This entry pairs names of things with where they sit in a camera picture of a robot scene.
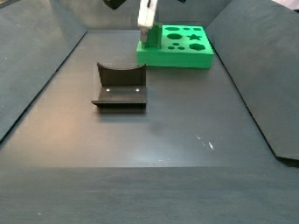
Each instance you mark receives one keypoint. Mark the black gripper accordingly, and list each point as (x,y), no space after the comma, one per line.
(146,16)

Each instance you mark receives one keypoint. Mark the green arch block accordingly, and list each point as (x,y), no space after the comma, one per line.
(151,36)

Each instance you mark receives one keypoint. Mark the black arch holder stand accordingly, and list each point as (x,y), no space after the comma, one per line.
(122,86)

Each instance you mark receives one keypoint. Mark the green shape sorter block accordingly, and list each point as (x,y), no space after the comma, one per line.
(186,48)

